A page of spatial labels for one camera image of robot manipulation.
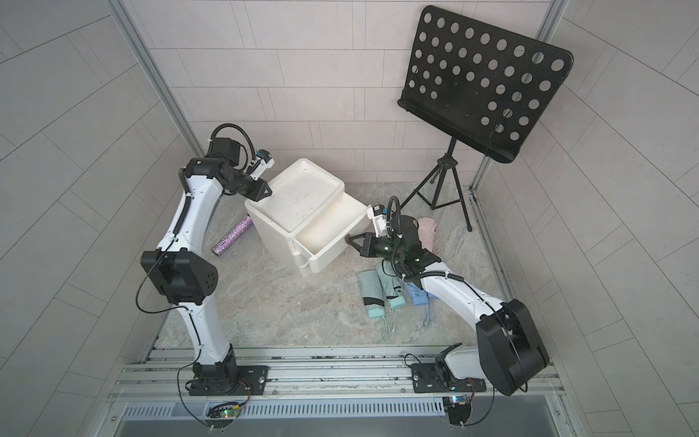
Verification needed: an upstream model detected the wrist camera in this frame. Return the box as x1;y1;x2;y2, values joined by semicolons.
246;149;275;180
367;204;388;238

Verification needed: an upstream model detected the purple glitter bottle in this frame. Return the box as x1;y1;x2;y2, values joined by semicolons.
211;215;253;256

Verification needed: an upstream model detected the left circuit board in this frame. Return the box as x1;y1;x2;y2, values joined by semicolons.
205;402;247;433

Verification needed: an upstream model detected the aluminium rail base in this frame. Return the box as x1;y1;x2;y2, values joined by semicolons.
98;346;571;430

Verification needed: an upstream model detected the blue folded umbrella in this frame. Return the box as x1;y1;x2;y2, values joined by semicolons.
405;282;430;306

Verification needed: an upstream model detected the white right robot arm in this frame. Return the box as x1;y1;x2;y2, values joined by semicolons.
345;232;550;396

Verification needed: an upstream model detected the circuit board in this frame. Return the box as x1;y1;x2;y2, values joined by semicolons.
442;396;473;428
205;402;247;433

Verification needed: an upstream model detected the pink folded umbrella left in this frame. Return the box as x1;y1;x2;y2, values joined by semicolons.
418;217;437;252

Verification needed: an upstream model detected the mint green umbrella black band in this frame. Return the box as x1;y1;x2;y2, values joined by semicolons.
357;271;385;319

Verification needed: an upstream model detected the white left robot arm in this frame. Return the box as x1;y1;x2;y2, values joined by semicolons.
140;123;274;396

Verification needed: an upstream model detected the white top drawer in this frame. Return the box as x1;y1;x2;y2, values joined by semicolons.
294;193;370;278

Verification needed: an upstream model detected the black music stand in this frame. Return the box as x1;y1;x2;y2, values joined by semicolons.
397;4;575;233

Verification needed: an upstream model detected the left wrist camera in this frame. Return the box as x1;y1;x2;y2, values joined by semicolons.
246;149;275;180

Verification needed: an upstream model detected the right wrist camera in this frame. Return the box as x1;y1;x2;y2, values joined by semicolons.
367;204;388;238

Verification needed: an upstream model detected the right circuit board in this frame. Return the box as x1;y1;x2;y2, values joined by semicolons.
442;396;473;428

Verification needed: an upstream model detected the white drawer cabinet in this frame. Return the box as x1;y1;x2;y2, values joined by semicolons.
245;158;345;278

